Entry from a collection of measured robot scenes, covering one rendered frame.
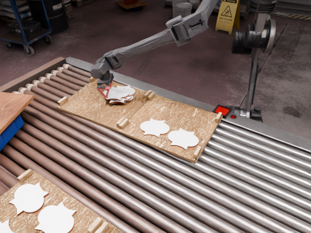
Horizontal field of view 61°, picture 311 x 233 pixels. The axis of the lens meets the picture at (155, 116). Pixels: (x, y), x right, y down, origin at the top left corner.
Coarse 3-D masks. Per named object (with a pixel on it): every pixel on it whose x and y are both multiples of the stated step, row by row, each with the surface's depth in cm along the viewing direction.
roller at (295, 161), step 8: (64, 72) 179; (72, 72) 177; (88, 80) 169; (216, 128) 131; (224, 136) 128; (232, 136) 126; (240, 136) 126; (248, 144) 123; (256, 144) 122; (264, 152) 120; (272, 152) 118; (280, 152) 117; (288, 160) 115; (296, 160) 114; (304, 160) 113; (304, 168) 112
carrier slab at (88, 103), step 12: (96, 84) 162; (120, 84) 161; (72, 96) 152; (84, 96) 152; (96, 96) 152; (60, 108) 144; (72, 108) 144; (84, 108) 143; (96, 108) 143; (108, 108) 143; (120, 108) 142; (132, 108) 142; (96, 120) 135; (108, 120) 135
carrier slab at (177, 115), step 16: (160, 96) 150; (144, 112) 139; (160, 112) 139; (176, 112) 138; (192, 112) 138; (208, 112) 138; (128, 128) 130; (176, 128) 129; (192, 128) 129; (208, 128) 128; (160, 144) 121; (192, 160) 113
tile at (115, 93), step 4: (112, 88) 148; (116, 88) 148; (120, 88) 148; (104, 92) 145; (112, 92) 145; (116, 92) 145; (120, 92) 145; (124, 92) 145; (128, 92) 145; (108, 96) 143; (112, 96) 143; (116, 96) 142; (120, 96) 142; (124, 96) 142; (120, 100) 140
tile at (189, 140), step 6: (174, 132) 126; (180, 132) 125; (186, 132) 125; (192, 132) 125; (168, 138) 123; (174, 138) 122; (180, 138) 122; (186, 138) 122; (192, 138) 122; (174, 144) 119; (180, 144) 119; (186, 144) 119; (192, 144) 119
